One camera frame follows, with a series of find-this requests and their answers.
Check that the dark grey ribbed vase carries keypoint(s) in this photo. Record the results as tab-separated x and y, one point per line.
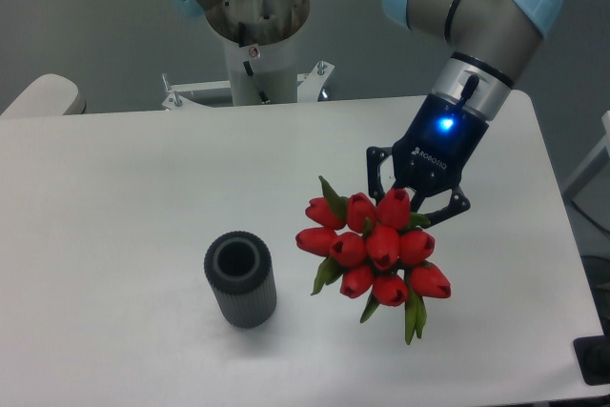
238	266

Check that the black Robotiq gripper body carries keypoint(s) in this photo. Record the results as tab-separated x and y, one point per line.
429	158

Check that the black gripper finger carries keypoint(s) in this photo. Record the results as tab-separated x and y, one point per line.
458	204
375	157

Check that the white metal base frame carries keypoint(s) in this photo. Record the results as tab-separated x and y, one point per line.
190	92

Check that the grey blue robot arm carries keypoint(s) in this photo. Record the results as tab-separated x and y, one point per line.
493	42

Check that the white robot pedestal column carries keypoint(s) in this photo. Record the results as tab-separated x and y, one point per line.
259	43

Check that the beige chair back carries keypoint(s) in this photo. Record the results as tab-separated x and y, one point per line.
48	95

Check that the black object at edge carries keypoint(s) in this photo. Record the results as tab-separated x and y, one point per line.
593	357

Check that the white furniture leg right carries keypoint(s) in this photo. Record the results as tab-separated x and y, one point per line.
589	166

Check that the red tulip bouquet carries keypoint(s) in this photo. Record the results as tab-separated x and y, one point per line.
379	250

